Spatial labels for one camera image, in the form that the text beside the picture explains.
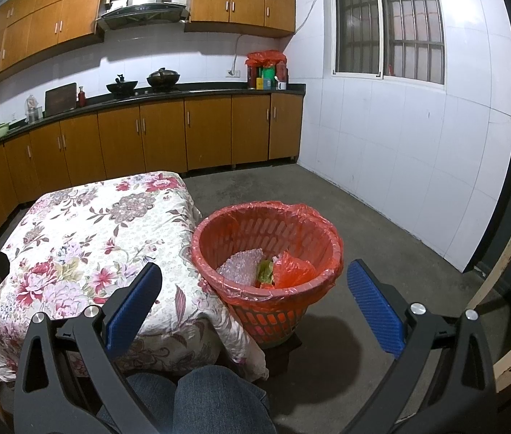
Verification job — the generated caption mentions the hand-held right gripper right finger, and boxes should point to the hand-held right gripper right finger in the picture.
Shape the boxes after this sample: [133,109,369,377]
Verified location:
[343,259,497,434]

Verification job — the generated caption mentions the dark wooden stool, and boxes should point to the dark wooden stool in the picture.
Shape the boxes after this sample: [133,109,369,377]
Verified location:
[260,332,304,377]

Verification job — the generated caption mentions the red bag over bottles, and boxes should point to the red bag over bottles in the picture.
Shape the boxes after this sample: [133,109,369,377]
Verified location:
[245,51,287,69]

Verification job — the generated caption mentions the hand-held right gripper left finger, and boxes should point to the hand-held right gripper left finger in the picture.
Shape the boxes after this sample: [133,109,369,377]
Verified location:
[13,262,163,434]

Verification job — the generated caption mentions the black wok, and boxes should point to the black wok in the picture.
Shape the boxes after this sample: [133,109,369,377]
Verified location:
[106,75,139,96]

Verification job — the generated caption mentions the red plastic bin liner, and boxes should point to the red plastic bin liner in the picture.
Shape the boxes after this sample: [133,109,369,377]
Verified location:
[191,202,345,314]

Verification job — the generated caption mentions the wooden base cabinets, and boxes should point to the wooden base cabinets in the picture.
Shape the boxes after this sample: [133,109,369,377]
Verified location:
[0,95,304,241]

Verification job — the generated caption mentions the red plastic waste basket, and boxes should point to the red plastic waste basket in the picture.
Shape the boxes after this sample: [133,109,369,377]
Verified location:
[191,203,344,345]

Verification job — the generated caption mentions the white wall cable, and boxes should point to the white wall cable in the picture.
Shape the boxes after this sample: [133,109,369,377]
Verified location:
[232,0,333,74]

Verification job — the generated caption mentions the person's left leg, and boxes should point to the person's left leg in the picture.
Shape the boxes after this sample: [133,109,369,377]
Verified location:
[122,373,178,434]

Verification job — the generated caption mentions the small red plastic bag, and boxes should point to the small red plastic bag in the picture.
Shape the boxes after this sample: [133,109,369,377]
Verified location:
[274,251,318,291]

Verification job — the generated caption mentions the clear plastic jar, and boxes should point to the clear plastic jar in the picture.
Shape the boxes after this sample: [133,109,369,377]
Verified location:
[25,95,43,123]

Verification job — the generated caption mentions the barred window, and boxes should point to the barred window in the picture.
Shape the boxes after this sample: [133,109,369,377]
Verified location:
[322,0,446,86]

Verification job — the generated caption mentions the brown cutting board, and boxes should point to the brown cutting board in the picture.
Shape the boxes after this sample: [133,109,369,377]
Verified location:
[45,82,78,117]

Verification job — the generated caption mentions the black pot with lid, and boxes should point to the black pot with lid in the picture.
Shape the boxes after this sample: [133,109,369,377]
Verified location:
[147,68,180,89]

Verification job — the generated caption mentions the person's leg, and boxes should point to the person's leg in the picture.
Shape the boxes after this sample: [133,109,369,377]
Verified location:
[122,373,178,434]
[173,365,275,434]

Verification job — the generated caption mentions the black kitchen countertop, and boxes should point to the black kitchen countertop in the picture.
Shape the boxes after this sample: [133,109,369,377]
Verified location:
[0,84,307,160]

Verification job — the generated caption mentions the light green plastic bag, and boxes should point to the light green plastic bag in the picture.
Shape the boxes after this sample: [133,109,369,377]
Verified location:
[257,259,277,289]

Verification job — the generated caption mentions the clear bubble wrap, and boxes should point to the clear bubble wrap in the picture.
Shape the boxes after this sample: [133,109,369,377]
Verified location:
[217,248,266,289]

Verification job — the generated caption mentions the steel range hood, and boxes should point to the steel range hood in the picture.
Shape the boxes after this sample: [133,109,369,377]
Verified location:
[96,0,191,32]

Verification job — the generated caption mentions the floral tablecloth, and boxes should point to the floral tablecloth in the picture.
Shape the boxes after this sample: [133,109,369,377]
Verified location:
[0,171,271,386]

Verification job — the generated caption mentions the wooden wall cabinets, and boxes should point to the wooden wall cabinets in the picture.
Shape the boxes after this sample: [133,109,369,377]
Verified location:
[0,0,296,85]

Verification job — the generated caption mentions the person's right leg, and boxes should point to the person's right leg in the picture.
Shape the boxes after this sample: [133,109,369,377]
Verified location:
[173,365,275,434]

